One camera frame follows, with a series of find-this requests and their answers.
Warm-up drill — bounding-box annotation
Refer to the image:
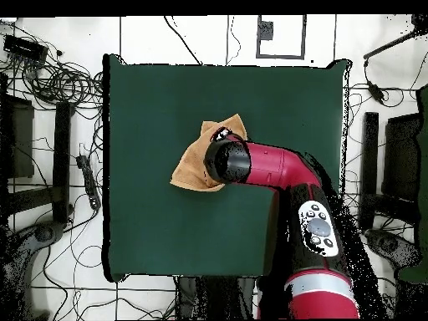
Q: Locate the grey camera box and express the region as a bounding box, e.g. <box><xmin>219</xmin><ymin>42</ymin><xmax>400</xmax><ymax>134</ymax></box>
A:
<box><xmin>258</xmin><ymin>20</ymin><xmax>274</xmax><ymax>41</ymax></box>

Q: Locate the black power adapter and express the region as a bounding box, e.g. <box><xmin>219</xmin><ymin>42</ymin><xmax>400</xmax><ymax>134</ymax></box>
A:
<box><xmin>366</xmin><ymin>80</ymin><xmax>386</xmax><ymax>104</ymax></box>

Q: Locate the black power strip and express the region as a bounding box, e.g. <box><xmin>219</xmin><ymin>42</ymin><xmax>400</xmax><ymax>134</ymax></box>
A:
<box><xmin>75</xmin><ymin>154</ymin><xmax>102</xmax><ymax>211</ymax></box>

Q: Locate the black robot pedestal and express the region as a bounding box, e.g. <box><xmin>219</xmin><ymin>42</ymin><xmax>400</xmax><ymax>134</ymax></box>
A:
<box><xmin>173</xmin><ymin>275</ymin><xmax>260</xmax><ymax>320</ymax></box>

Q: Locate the grey pedestal leg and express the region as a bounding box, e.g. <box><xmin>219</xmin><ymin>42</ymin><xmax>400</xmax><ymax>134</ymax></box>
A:
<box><xmin>365</xmin><ymin>228</ymin><xmax>423</xmax><ymax>273</ymax></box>
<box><xmin>4</xmin><ymin>221</ymin><xmax>65</xmax><ymax>272</ymax></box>

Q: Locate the dark green table cloth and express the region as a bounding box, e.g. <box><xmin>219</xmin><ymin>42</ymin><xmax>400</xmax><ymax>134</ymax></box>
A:
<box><xmin>101</xmin><ymin>53</ymin><xmax>352</xmax><ymax>283</ymax></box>

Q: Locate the black electronics box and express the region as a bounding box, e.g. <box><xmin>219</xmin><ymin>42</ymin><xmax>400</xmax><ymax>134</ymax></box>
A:
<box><xmin>3</xmin><ymin>33</ymin><xmax>49</xmax><ymax>64</ymax></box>

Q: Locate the orange terry towel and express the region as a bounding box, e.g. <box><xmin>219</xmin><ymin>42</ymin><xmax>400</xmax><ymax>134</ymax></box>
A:
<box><xmin>169</xmin><ymin>113</ymin><xmax>249</xmax><ymax>193</ymax></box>

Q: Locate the black metal frame stand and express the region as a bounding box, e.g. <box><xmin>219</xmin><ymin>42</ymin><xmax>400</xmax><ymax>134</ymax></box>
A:
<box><xmin>359</xmin><ymin>111</ymin><xmax>424</xmax><ymax>232</ymax></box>
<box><xmin>0</xmin><ymin>74</ymin><xmax>76</xmax><ymax>226</ymax></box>

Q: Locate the grey square frame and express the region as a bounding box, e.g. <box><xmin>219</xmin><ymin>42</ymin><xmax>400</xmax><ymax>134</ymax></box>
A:
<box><xmin>256</xmin><ymin>14</ymin><xmax>307</xmax><ymax>60</ymax></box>

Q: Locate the black cable bundle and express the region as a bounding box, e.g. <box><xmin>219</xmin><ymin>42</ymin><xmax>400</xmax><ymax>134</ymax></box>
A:
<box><xmin>19</xmin><ymin>49</ymin><xmax>104</xmax><ymax>111</ymax></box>

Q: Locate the black tripod pole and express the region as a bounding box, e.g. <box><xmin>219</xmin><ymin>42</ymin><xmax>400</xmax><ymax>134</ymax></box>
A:
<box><xmin>363</xmin><ymin>14</ymin><xmax>428</xmax><ymax>61</ymax></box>

